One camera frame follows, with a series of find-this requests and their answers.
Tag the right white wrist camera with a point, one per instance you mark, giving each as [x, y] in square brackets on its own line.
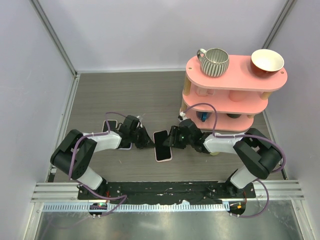
[182, 116]

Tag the black mounting plate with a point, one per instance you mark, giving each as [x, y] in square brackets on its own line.
[173, 192]

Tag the clear pink glass cup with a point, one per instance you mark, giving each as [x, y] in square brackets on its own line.
[202, 92]

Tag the pink three-tier shelf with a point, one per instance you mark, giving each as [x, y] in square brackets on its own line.
[238, 77]

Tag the dark cup bottom shelf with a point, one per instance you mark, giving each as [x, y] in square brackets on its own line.
[233, 116]

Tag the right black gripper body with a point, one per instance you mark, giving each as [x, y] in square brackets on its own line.
[181, 140]

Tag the white slotted cable duct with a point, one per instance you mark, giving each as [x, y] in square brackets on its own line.
[124, 208]

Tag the phone with white edge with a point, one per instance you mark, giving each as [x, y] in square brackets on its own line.
[108, 125]

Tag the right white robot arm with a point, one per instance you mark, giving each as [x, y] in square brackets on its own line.
[258, 154]

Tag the lilac phone case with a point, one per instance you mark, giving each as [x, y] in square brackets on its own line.
[123, 149]

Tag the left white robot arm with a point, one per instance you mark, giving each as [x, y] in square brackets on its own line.
[76, 150]

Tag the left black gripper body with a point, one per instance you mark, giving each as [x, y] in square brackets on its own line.
[137, 137]

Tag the grey striped mug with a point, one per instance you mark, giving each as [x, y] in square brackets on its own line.
[214, 62]

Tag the red white bowl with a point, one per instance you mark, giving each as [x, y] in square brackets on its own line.
[265, 63]

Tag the yellow green mug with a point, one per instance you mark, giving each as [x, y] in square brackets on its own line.
[214, 153]

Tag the blue cup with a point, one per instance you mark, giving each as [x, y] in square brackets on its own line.
[203, 116]

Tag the pink phone case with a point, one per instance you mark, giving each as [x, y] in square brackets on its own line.
[163, 160]

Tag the beige phone case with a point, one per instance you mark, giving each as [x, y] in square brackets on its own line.
[107, 125]

